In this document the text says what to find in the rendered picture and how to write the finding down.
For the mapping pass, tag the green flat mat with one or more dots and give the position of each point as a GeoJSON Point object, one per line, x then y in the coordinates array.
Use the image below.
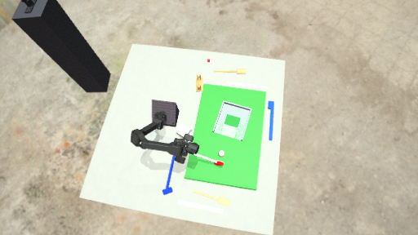
{"type": "Point", "coordinates": [241, 159]}

